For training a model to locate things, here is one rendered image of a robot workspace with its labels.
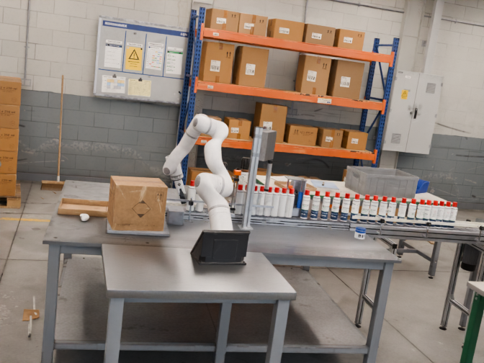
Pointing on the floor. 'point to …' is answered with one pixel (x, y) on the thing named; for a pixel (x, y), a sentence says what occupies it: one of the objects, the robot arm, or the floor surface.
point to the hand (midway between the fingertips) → (183, 200)
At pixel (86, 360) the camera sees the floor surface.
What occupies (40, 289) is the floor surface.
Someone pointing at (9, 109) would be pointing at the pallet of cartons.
